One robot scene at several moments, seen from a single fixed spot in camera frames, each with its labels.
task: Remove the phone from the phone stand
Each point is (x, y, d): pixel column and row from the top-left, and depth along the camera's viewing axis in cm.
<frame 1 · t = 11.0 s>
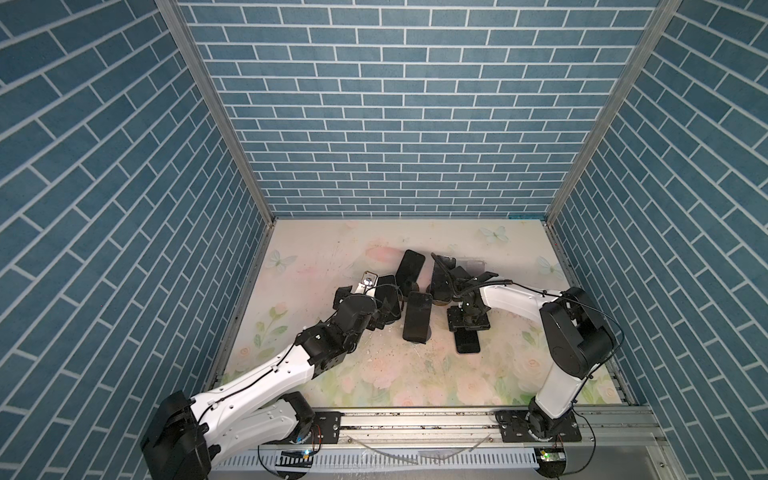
left hand: (371, 295, 79), fingers open
right hand: (458, 325, 92), fingers open
black phone back middle: (409, 271, 97), point 9 cm above the table
black phone front stand: (418, 317, 86), point 9 cm above the table
black phone pink case: (467, 341, 87), point 4 cm above the table

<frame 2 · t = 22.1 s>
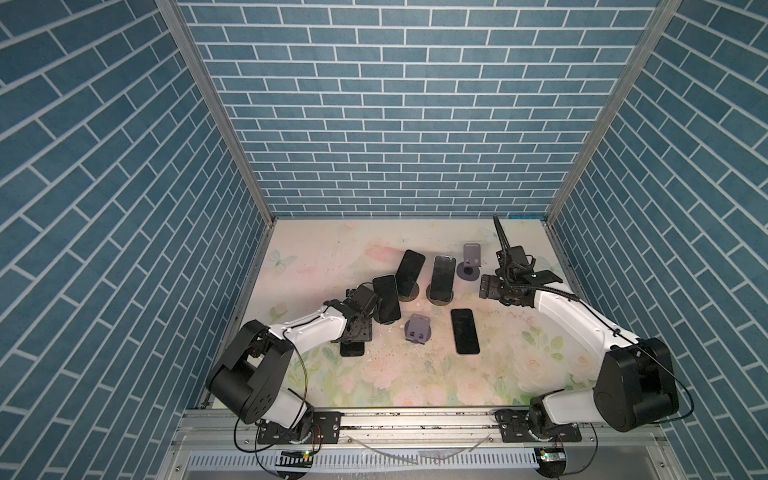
left hand: (358, 332, 90), fingers open
right hand: (494, 286, 89), fingers open
grey metal phone stand: (469, 270, 107), on the table
grey phone stand front: (417, 329, 87), point 6 cm above the table
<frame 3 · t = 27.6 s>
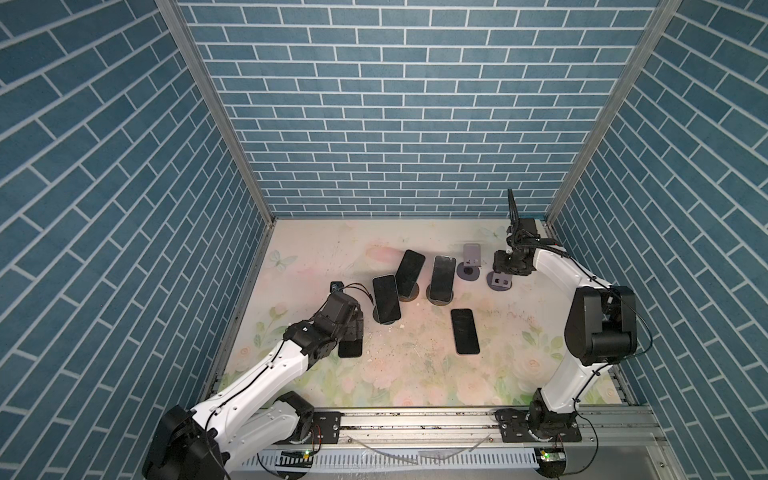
left hand: (349, 319, 83), fingers open
right hand: (501, 261, 96), fingers open
grey phone stand front: (499, 281, 97), point 7 cm above the table
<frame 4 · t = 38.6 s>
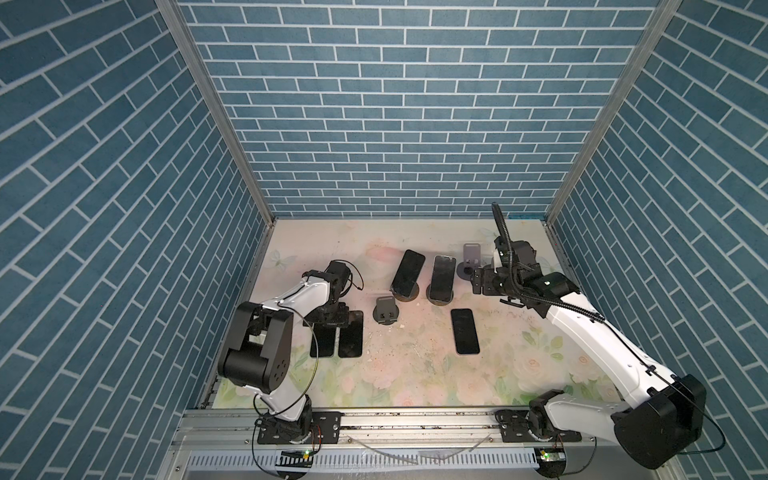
left hand: (330, 322, 91), fingers open
right hand: (481, 274, 81), fingers open
dark round stand left: (385, 312, 93), point 4 cm above the table
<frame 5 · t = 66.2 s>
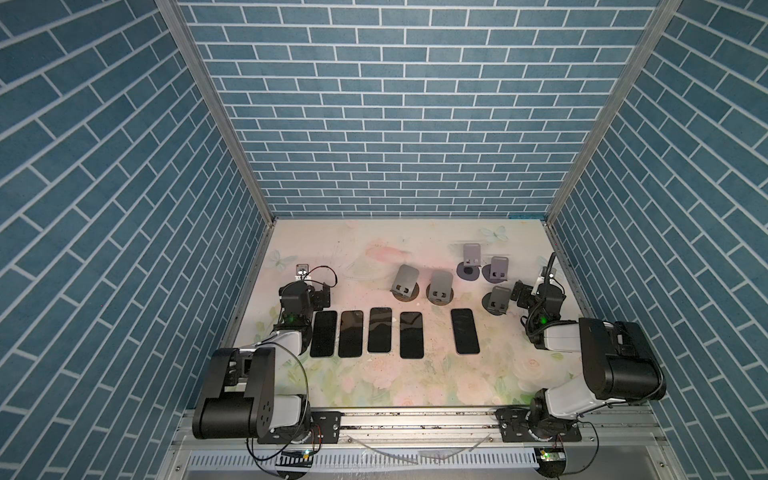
left hand: (308, 282, 92), fingers open
right hand: (534, 282, 94), fingers open
black phone back middle: (380, 327, 93), on the table
black phone back right: (411, 335, 93), on the table
